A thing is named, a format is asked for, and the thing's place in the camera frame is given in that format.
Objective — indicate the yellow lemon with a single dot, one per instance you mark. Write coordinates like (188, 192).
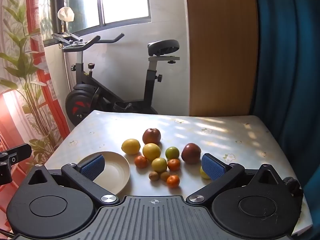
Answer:
(130, 146)

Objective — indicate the black exercise bike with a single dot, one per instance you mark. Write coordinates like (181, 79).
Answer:
(150, 80)

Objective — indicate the white cloth bundle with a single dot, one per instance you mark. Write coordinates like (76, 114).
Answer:
(66, 15)

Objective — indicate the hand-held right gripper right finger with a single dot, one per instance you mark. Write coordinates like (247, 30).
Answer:
(212, 166)

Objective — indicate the blue curtain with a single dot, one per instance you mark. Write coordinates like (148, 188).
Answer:
(287, 67)

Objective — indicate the tall red apple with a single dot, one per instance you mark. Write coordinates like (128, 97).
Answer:
(151, 136)

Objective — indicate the round yellow citrus fruit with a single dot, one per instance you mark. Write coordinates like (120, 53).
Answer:
(151, 151)

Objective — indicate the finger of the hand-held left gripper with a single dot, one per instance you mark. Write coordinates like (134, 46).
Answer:
(20, 152)

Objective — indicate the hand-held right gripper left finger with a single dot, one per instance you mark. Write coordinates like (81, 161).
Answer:
(92, 166)

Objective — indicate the green jujube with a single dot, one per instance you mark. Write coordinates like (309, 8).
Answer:
(172, 153)

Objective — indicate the round red apple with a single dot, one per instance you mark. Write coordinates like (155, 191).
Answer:
(191, 153)

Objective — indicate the plant printed red curtain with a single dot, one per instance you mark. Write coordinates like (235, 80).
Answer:
(20, 55)

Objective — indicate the wooden cabinet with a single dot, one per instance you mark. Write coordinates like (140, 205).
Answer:
(222, 47)

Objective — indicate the floral tablecloth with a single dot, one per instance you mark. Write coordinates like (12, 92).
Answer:
(212, 130)

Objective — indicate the window with dark frame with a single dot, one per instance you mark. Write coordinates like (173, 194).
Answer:
(125, 0)

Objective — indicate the beige round plate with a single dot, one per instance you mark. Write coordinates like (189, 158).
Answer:
(112, 172)

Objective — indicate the orange mandarin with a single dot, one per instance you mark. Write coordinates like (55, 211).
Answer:
(173, 181)
(141, 161)
(173, 164)

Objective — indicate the small yellow-green jujube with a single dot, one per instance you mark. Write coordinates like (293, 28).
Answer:
(203, 174)

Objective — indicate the large yellow-green jujube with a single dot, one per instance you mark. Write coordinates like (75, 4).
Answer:
(159, 164)

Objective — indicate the small brown fruit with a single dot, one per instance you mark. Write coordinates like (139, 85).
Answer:
(153, 175)
(164, 175)

